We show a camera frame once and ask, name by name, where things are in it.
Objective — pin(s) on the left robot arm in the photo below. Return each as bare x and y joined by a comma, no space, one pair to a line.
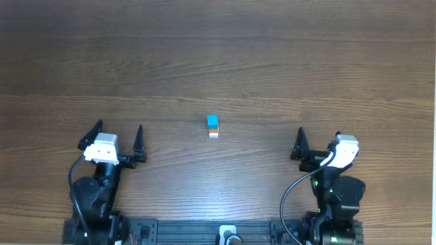
88,194

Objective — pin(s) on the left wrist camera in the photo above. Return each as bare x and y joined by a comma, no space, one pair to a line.
102,149

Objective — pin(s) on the white cube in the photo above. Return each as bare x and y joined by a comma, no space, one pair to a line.
213,135

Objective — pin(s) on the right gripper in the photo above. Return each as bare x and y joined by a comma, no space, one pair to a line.
313,159

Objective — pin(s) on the mounting rail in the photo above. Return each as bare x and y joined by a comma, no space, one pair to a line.
190,231

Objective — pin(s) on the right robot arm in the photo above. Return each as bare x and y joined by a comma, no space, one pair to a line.
351,194

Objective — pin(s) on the blue cube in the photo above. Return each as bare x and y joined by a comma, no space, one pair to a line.
212,119

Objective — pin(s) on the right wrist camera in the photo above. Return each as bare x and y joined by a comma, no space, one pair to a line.
345,149

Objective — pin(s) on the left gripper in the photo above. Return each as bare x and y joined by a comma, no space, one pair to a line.
127,160

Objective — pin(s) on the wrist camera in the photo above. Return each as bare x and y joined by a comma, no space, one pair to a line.
345,149
102,149

